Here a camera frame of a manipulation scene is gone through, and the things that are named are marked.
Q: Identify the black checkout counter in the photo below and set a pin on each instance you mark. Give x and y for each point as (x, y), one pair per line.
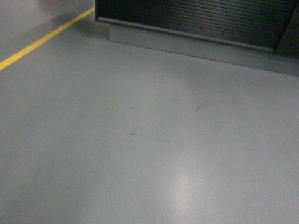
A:
(262, 34)

